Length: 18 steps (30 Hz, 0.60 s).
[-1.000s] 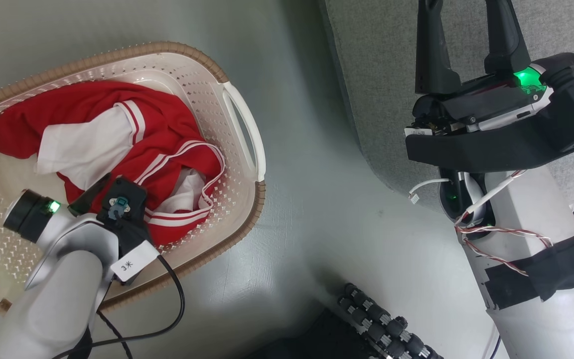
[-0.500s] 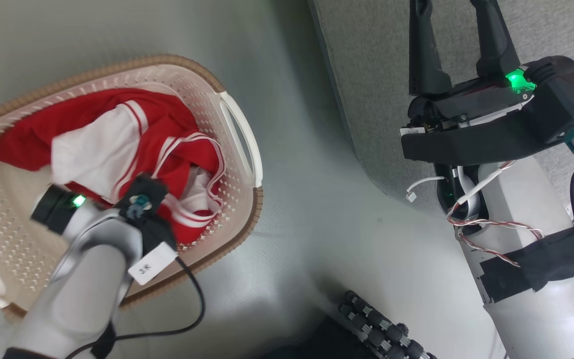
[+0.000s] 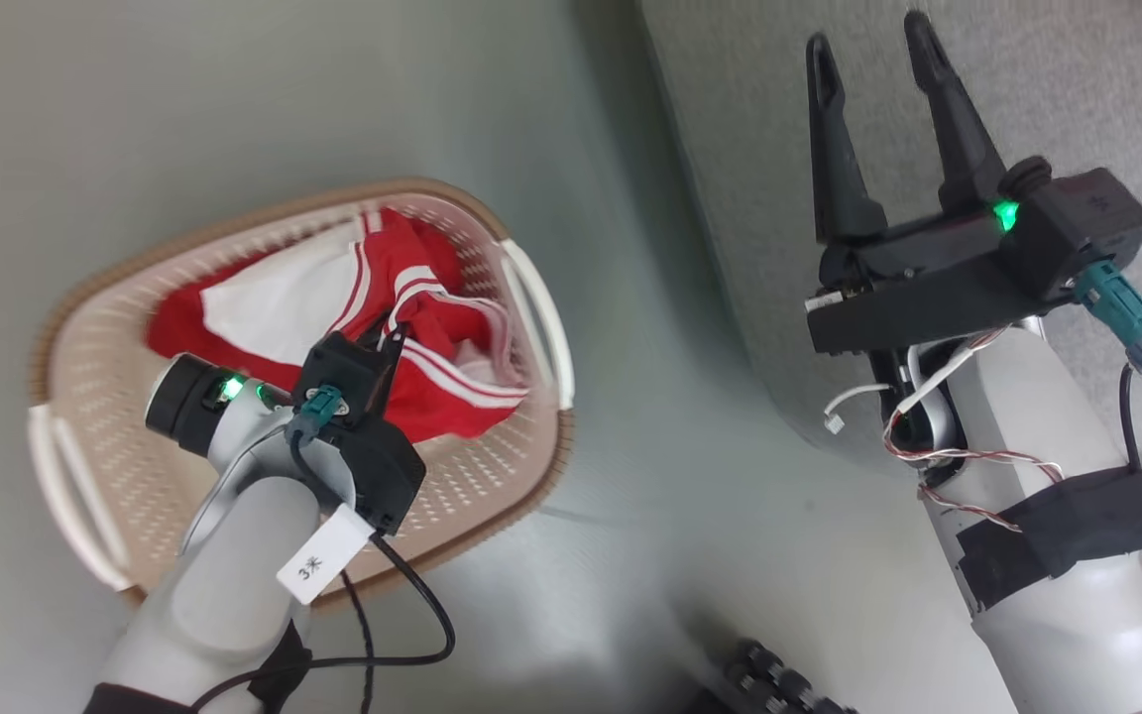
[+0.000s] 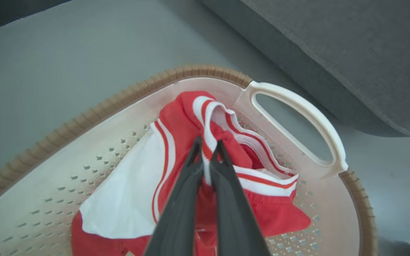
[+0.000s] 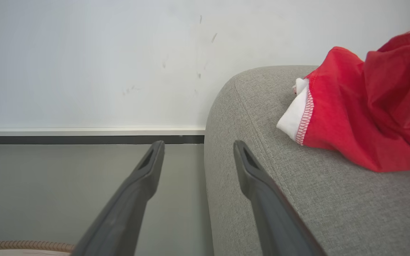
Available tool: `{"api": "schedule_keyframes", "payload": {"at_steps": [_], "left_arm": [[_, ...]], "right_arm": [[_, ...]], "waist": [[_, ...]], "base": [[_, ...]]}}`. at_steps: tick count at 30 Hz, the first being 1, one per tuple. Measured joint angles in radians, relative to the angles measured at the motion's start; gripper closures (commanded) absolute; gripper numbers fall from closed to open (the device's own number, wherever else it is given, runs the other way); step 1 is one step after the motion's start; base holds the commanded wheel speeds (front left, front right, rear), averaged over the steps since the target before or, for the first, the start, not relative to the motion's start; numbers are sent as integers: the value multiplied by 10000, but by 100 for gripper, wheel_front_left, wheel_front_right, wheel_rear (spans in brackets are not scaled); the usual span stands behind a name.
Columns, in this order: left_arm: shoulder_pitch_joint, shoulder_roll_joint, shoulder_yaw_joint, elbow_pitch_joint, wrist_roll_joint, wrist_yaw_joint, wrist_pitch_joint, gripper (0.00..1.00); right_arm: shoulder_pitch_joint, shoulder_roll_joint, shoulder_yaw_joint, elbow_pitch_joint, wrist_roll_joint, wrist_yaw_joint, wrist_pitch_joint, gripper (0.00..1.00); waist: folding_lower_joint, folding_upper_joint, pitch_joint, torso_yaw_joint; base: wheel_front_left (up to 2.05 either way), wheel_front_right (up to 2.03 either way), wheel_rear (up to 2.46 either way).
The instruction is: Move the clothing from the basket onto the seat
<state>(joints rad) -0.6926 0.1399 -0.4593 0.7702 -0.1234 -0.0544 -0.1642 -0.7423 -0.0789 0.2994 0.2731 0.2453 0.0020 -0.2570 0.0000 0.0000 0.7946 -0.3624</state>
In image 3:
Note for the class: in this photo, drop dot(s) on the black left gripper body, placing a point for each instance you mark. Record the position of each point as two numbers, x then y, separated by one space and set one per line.
388 476

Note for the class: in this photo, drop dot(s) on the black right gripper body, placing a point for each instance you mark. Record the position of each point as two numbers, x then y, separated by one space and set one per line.
918 288

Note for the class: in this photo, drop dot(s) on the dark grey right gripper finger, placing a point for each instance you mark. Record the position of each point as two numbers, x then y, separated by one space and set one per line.
958 119
834 149

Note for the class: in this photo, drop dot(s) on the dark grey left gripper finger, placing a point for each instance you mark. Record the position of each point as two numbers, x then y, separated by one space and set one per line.
388 342

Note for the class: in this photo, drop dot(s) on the red and white garment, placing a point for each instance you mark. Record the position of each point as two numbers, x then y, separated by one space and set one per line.
432 402

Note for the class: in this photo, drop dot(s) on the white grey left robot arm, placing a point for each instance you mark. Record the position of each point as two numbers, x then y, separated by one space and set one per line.
224 575

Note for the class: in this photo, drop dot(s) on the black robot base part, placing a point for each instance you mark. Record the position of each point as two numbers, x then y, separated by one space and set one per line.
769 686

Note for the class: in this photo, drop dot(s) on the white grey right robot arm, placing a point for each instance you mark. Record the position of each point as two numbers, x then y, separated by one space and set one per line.
1047 426

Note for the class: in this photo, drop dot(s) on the grey fabric sofa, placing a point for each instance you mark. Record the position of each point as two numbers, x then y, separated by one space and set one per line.
1126 79

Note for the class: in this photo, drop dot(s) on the beige perforated laundry basket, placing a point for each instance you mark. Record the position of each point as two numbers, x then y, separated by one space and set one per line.
115 446

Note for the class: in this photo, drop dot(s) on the black tape wrap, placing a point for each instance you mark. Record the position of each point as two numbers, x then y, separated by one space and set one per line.
1057 535

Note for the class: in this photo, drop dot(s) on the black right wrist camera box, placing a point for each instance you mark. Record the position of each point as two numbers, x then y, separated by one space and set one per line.
1086 228

